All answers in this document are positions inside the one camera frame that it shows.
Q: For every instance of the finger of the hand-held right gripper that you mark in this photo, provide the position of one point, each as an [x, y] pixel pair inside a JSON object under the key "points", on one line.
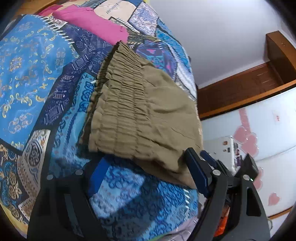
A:
{"points": [[251, 165], [209, 158]]}

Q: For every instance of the blue patchwork printed blanket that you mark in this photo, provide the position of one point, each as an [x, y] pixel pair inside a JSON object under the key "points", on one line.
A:
{"points": [[46, 92]]}

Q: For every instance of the pink garment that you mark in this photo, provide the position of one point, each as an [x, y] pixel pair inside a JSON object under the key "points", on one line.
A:
{"points": [[97, 22]]}

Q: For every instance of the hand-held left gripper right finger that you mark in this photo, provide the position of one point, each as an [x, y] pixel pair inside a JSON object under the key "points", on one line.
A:
{"points": [[199, 172]]}

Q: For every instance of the khaki pants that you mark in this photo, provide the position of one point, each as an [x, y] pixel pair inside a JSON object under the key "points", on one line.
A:
{"points": [[143, 111]]}

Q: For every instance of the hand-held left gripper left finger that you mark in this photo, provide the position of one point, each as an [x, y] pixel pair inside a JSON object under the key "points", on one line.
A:
{"points": [[98, 177]]}

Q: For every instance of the white wardrobe with pink hearts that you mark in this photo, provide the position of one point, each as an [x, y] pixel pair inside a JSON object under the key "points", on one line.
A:
{"points": [[272, 139]]}

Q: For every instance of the brown wooden cabinet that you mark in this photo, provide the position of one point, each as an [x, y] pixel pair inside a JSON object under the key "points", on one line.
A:
{"points": [[281, 53]]}

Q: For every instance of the white refrigerator with magnets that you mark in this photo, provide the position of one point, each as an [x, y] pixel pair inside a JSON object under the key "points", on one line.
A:
{"points": [[223, 150]]}

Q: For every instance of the grey cloth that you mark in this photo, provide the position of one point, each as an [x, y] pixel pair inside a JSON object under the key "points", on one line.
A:
{"points": [[180, 229]]}

